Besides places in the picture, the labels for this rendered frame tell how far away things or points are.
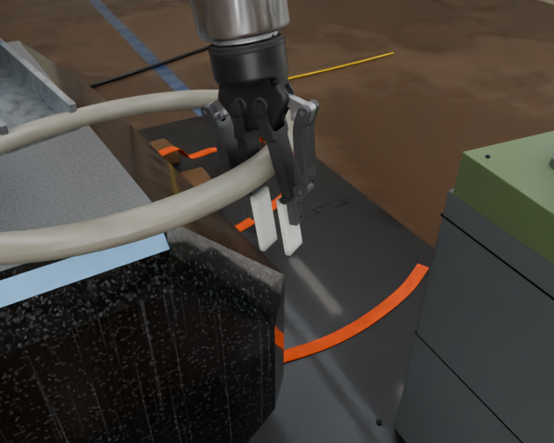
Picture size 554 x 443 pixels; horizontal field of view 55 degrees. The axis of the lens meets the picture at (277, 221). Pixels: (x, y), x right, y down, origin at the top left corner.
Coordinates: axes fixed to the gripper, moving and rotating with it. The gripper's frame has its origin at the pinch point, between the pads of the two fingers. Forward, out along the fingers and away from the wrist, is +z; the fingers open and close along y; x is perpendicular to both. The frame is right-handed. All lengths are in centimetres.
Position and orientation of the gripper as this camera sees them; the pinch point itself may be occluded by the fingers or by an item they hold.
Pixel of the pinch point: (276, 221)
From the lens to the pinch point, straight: 61.1
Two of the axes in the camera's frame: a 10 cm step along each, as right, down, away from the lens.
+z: 1.5, 8.8, 4.5
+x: -5.0, 4.6, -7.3
